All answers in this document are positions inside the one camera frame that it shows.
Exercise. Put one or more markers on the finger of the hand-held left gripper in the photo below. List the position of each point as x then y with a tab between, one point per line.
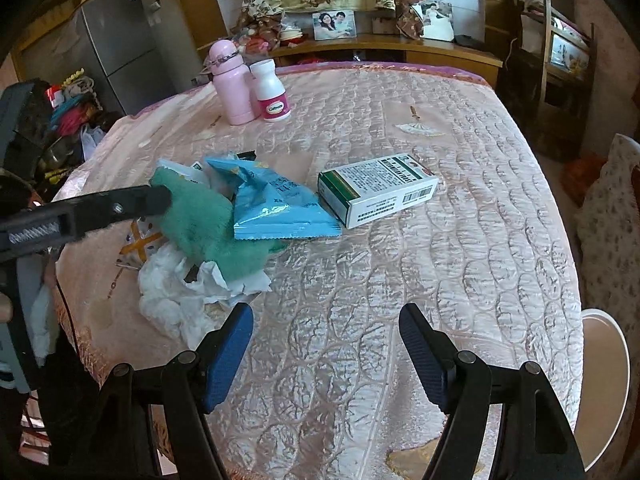
115	207

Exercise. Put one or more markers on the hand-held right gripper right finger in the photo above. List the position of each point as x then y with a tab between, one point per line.
425	355

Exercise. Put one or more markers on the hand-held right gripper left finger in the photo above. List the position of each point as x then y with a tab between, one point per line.
227	355

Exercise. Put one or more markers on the green fluffy cloth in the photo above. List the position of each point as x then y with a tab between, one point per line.
200	230

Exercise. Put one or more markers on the green and white medicine box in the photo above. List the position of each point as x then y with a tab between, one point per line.
380	195

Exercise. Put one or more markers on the yellow and white wrapper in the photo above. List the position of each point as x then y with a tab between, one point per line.
140	247

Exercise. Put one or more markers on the white plastic bag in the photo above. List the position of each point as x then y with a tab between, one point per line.
92	142

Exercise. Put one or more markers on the crumpled white tissue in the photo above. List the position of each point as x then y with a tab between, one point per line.
170	300

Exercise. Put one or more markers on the white and green packet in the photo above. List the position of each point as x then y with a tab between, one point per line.
192	170

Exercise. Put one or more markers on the pile of household clutter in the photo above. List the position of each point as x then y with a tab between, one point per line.
67	110

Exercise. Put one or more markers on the blue snack packet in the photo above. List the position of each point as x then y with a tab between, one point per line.
272	205

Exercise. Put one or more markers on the grey refrigerator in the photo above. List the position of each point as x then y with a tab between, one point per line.
115	40

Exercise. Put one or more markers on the white round stool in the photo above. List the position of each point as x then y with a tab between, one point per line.
600	385

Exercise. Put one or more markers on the white pill bottle pink label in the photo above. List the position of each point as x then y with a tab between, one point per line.
267	87

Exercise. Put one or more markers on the floral pillow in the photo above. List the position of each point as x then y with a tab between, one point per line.
615	220

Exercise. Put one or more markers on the orange cloth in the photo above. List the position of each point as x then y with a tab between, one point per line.
582	175

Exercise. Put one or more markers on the small framed couple photo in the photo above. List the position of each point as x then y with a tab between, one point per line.
334	25

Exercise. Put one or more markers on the wooden chair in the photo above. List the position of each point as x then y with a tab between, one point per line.
550	95

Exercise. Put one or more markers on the wooden headboard shelf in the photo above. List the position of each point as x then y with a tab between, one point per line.
425	52

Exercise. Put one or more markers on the small cardboard box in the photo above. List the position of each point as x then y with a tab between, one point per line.
384	25

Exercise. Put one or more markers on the framed picture in rack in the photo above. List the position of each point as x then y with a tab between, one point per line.
570	55

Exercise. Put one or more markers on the large framed couple photo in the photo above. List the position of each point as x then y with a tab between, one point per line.
435	20

